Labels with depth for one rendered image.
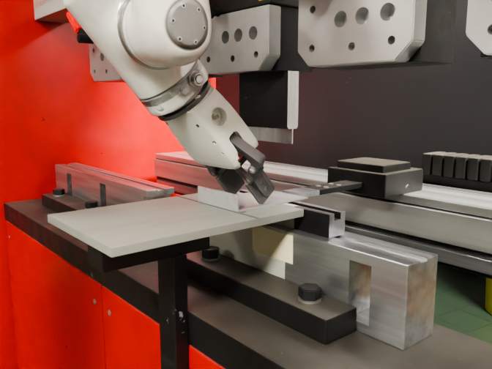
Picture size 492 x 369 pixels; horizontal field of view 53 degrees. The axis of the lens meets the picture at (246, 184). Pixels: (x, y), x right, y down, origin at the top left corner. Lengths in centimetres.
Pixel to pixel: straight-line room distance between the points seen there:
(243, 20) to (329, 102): 64
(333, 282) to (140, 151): 104
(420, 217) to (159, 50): 52
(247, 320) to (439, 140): 64
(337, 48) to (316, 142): 77
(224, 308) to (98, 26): 37
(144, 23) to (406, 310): 39
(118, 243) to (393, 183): 47
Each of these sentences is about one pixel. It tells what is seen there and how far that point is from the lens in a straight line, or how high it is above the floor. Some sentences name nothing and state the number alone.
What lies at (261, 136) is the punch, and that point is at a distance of 71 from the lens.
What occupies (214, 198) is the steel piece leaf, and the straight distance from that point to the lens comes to 65.
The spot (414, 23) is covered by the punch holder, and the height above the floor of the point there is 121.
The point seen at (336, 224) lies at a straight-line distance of 63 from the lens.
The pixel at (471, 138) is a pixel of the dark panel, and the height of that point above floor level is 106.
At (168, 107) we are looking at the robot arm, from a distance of 57.
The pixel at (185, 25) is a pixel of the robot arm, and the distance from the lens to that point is 48.
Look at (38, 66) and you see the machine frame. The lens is 144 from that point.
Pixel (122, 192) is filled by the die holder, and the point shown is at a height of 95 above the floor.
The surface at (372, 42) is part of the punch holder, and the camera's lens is 53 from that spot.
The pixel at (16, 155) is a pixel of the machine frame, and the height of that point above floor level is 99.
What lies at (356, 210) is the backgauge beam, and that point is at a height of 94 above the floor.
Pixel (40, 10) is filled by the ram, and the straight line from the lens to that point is 140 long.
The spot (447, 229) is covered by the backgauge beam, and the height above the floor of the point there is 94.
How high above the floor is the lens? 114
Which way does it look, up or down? 10 degrees down
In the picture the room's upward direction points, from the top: straight up
